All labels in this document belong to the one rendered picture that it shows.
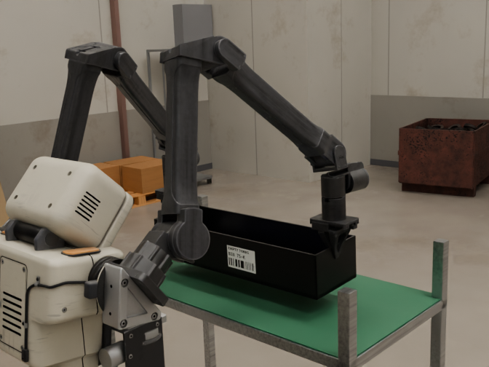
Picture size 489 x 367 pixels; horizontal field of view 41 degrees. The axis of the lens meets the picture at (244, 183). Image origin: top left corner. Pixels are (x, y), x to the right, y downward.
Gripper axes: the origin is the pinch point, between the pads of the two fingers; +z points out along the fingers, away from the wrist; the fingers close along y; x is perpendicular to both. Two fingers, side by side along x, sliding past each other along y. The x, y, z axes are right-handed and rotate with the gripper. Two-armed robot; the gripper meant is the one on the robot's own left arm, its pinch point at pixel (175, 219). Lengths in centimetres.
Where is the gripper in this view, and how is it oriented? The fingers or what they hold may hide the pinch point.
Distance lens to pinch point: 194.6
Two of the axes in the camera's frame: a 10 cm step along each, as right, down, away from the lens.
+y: -7.5, -1.2, 6.5
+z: 0.4, 9.7, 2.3
